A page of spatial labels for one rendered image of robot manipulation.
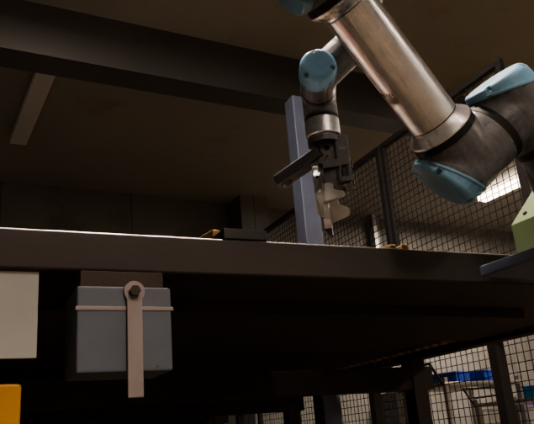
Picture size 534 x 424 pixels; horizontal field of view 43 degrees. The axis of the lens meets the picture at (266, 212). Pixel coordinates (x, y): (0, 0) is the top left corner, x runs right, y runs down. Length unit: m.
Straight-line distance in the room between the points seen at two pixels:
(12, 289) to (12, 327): 0.05
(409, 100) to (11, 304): 0.67
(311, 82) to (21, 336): 0.75
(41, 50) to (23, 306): 3.10
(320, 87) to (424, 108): 0.34
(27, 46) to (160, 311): 3.12
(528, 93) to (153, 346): 0.73
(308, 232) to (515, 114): 2.40
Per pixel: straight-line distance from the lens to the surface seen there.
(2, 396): 0.95
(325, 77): 1.39
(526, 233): 1.30
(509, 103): 1.21
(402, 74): 1.11
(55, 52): 4.03
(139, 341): 0.99
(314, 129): 1.47
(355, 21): 1.09
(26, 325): 1.00
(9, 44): 4.00
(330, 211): 1.49
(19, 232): 1.02
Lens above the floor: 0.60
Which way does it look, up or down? 19 degrees up
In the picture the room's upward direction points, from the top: 5 degrees counter-clockwise
